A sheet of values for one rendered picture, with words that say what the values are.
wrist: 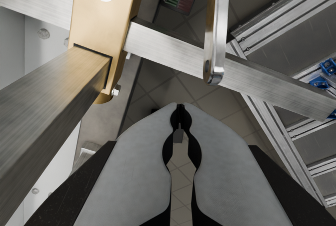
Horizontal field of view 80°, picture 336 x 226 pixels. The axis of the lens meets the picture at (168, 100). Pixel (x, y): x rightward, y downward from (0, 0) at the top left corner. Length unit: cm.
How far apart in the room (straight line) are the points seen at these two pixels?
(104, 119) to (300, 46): 79
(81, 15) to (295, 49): 86
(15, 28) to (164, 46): 34
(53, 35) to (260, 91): 39
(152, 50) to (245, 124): 117
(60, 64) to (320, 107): 27
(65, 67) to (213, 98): 106
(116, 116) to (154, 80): 74
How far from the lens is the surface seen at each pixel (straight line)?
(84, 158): 45
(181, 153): 144
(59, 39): 48
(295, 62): 99
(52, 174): 74
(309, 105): 28
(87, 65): 18
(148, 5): 33
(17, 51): 51
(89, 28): 21
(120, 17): 20
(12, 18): 48
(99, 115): 42
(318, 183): 155
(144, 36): 21
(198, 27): 104
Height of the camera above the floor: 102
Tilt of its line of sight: 60 degrees down
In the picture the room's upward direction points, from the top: 175 degrees counter-clockwise
